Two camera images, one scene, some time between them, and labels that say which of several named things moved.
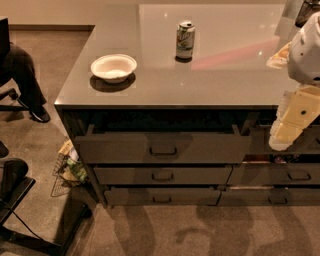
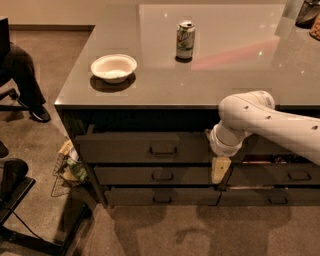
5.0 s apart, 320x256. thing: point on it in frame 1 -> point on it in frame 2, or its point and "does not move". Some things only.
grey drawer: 163,147 does not move
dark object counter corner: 308,7 does not move
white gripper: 306,56 -> 220,147
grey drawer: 160,175 does not move
